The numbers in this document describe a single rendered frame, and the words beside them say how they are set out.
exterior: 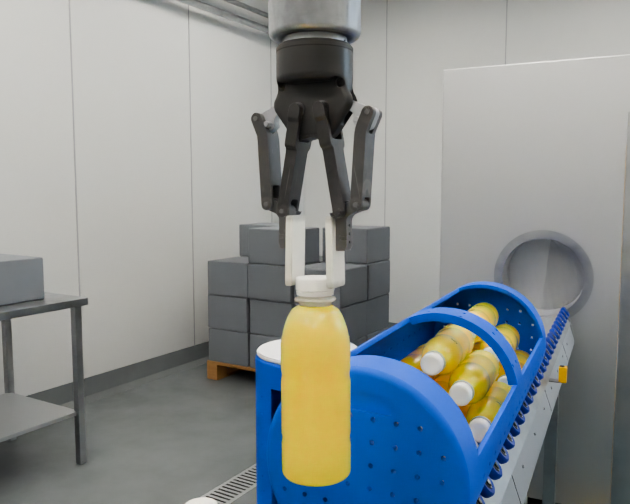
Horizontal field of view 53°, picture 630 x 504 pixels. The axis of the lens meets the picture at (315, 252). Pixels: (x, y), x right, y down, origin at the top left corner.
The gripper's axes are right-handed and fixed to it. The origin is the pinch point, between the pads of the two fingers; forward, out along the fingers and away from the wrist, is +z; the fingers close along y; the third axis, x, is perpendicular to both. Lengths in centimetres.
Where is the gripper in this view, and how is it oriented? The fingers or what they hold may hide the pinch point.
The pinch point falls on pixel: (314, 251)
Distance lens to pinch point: 63.7
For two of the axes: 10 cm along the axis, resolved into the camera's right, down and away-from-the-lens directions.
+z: 0.0, 10.0, 0.9
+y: -9.0, -0.4, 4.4
